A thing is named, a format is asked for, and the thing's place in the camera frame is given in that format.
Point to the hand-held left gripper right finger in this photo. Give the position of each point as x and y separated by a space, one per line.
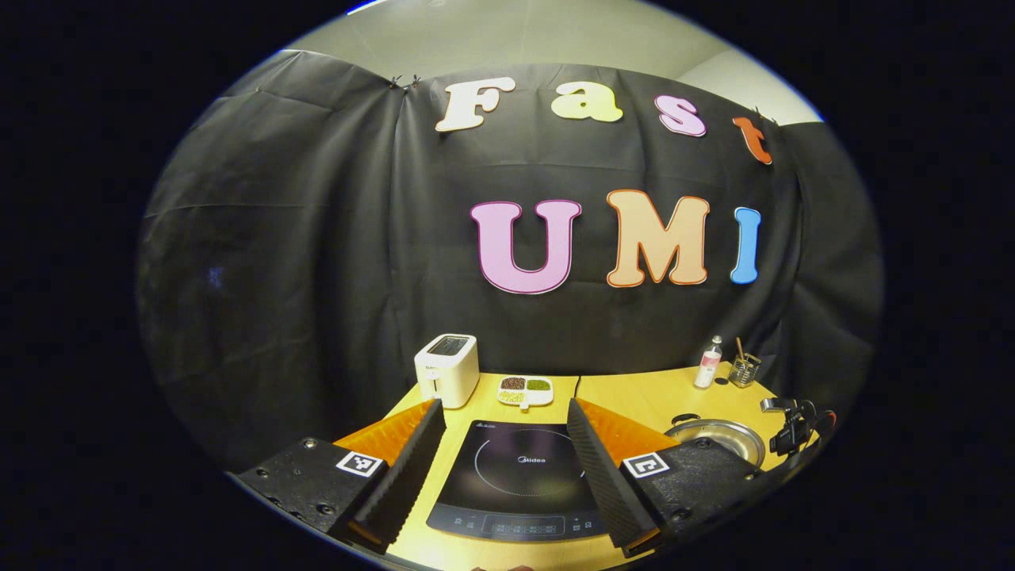
603 484

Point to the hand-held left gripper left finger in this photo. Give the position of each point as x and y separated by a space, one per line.
404 476

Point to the black induction cooktop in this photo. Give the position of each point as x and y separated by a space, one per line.
515 492

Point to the clear glass cup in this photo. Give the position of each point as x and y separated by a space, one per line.
745 373

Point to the wooden stick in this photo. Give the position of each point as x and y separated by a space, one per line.
741 349

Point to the clear bottle with pink label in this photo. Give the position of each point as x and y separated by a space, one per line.
706 369

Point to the white toaster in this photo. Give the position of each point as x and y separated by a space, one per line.
448 373

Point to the white divided plate of beans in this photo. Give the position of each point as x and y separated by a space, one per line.
525 390

